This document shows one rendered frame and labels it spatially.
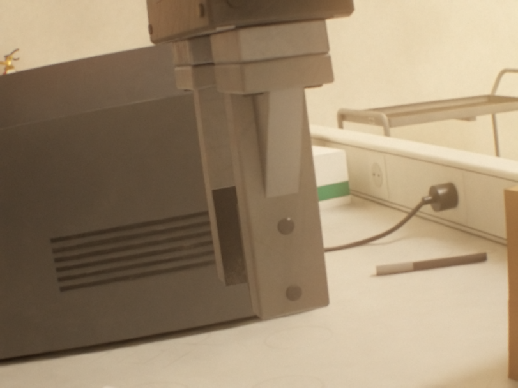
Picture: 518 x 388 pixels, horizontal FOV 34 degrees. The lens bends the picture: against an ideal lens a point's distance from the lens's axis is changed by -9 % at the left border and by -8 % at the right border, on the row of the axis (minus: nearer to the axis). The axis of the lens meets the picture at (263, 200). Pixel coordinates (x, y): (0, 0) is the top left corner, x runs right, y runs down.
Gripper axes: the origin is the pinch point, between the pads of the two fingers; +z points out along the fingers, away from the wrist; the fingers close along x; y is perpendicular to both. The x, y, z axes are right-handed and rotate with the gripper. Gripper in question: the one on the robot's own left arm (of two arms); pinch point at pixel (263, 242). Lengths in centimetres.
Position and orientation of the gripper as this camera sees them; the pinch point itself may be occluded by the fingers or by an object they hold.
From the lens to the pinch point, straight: 34.9
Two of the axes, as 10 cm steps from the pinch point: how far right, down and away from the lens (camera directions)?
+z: 1.3, 9.8, 1.7
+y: 9.6, -1.7, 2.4
